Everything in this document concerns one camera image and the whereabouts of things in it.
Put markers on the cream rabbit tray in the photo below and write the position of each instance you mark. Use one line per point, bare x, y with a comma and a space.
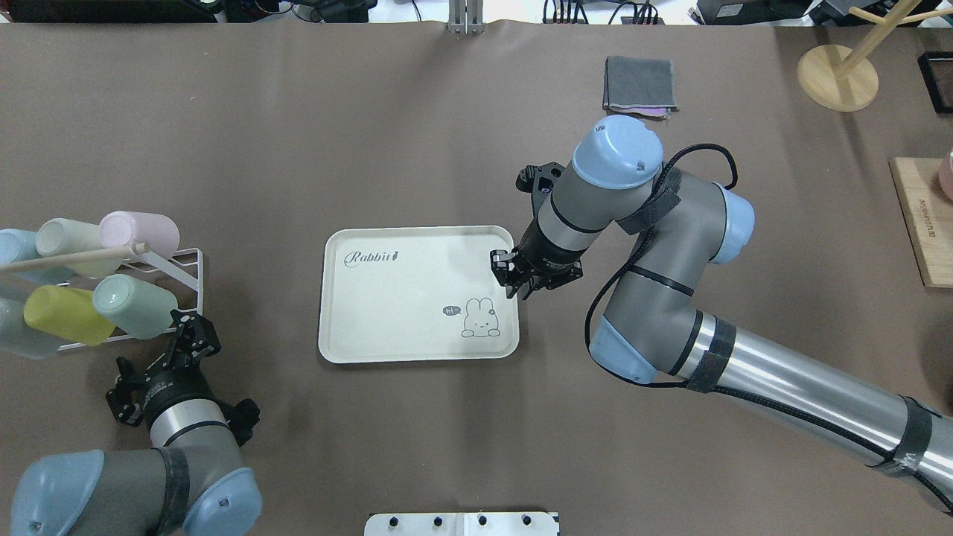
415, 294

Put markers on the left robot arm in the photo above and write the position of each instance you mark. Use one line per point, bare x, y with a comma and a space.
193, 479

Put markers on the yellow plastic cup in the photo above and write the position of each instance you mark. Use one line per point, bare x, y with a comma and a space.
68, 313

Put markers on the cream white plastic cup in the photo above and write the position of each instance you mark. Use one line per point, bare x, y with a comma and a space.
61, 236

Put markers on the green plastic cup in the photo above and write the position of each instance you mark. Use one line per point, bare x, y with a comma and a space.
140, 309

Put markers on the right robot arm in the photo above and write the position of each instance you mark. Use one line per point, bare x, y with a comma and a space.
642, 328

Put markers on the black framed glass tray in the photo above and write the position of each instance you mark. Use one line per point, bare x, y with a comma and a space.
936, 70

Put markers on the grey blue plastic cup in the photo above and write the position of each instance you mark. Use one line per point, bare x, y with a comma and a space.
20, 339

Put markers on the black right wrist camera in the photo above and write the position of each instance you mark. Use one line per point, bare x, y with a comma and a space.
539, 178

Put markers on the pink bowl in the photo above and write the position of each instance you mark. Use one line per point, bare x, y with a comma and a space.
945, 175

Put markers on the wooden mug tree stand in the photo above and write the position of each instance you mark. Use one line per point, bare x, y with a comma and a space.
843, 79

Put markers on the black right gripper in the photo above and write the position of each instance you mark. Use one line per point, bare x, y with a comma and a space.
543, 253

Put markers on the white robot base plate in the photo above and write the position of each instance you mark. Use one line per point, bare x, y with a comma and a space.
464, 523

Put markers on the light blue plastic cup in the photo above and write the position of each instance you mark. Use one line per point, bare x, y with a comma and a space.
20, 245

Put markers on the pink plastic cup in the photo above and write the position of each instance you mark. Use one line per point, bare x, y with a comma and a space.
123, 228

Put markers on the wooden cutting board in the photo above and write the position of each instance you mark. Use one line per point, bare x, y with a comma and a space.
928, 216

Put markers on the white wire cup rack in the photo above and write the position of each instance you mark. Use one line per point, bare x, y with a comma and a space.
182, 275

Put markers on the folded grey cloth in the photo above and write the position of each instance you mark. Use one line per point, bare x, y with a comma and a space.
639, 86

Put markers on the aluminium frame post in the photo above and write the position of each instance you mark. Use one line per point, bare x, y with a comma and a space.
466, 17

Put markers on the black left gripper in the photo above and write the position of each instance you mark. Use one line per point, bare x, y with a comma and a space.
164, 390

